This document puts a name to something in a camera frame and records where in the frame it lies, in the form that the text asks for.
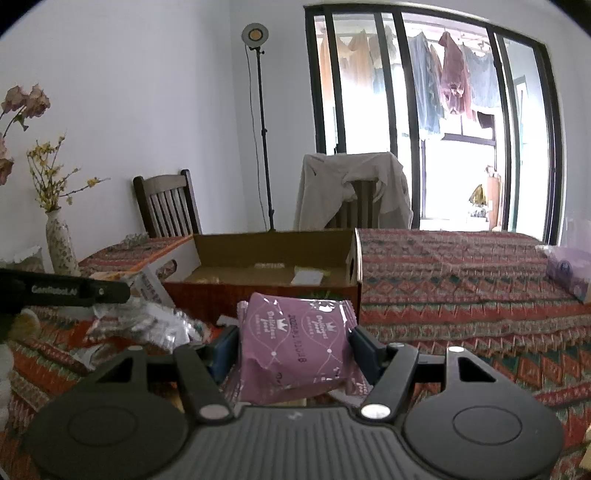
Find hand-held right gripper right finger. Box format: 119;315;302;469
348;327;502;422

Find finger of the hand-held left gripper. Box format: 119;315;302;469
92;278;131;305

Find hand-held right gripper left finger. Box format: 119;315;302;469
81;325;241;425

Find pile of assorted snack bags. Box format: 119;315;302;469
83;270;218;361

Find purple snack packet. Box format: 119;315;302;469
236;292;370;407

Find orange cardboard box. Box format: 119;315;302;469
131;228;363;326

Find floral ceramic vase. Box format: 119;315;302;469
45;209;81;278

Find yellow flower branches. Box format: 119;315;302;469
27;135;112;214

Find dark wooden chair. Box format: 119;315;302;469
133;169;203;238

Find slatted wooden chair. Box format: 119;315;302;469
325;180;386;229

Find beige jacket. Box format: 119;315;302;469
293;152;414;230

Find pink artificial flowers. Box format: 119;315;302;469
0;84;51;186

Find brown balcony cylinder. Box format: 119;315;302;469
487;172;504;229

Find purple tissue pack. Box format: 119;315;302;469
536;244;591;304

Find blue hanging shirt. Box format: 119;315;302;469
406;31;446;134

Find maroon hanging jacket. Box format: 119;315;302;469
438;31;476;116

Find black light stand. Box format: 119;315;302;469
241;23;278;232

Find orange hanging garment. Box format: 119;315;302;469
318;30;370;88

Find pale blue hanging garment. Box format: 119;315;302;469
464;44;502;109

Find black sliding door frame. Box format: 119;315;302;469
304;4;565;245

